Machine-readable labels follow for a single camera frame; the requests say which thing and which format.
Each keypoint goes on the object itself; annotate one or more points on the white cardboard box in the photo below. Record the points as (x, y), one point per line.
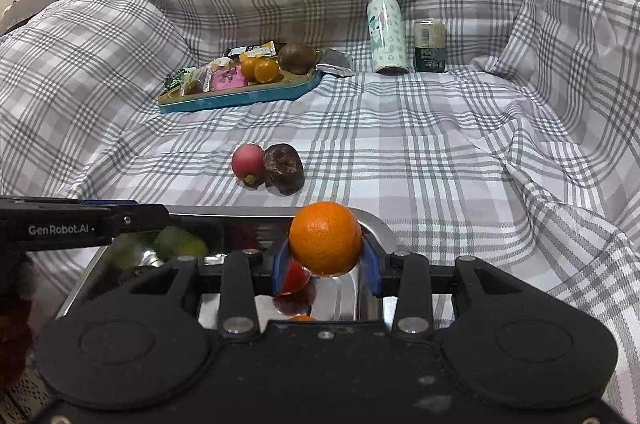
(22, 6)

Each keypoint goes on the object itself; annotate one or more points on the small orange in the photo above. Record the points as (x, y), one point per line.
(247, 66)
(266, 70)

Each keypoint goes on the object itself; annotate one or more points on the plaid blanket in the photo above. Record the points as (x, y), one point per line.
(425, 144)

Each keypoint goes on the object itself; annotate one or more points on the cucumber piece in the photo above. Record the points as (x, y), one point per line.
(180, 242)
(125, 251)

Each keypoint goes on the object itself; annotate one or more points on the teal tin snack tray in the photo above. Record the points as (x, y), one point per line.
(235, 99)

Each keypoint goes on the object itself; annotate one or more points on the dark brown round fruit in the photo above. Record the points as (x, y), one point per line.
(283, 169)

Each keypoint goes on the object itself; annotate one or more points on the pink snack packet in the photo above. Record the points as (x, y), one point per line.
(227, 78)

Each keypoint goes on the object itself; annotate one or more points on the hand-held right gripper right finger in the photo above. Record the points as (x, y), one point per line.
(371, 266)

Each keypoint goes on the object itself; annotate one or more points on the silver foil packet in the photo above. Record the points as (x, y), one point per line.
(334, 63)

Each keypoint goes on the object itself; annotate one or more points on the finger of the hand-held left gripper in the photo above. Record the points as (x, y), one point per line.
(140, 218)

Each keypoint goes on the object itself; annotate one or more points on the red tomato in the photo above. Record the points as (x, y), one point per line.
(295, 279)

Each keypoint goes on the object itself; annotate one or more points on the green drink can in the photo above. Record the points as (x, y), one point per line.
(430, 46)

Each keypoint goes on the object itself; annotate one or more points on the black snack packet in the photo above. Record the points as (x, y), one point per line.
(235, 51)

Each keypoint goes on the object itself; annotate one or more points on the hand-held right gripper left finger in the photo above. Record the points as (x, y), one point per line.
(280, 264)

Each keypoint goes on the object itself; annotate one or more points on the yellow white snack packet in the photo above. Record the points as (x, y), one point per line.
(259, 49)

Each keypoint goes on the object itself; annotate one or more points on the red round fruit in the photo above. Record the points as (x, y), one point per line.
(247, 161)

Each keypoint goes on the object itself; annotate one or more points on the green foil candy packet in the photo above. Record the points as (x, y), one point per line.
(175, 80)

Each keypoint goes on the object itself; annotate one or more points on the brown cookie packet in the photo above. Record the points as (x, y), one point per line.
(197, 80)

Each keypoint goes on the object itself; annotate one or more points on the white cartoon print bottle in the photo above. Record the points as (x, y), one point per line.
(386, 31)

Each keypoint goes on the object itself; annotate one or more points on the shiny metal tray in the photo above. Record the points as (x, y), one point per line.
(225, 229)

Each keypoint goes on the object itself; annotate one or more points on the brown kiwi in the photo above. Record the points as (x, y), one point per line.
(296, 58)

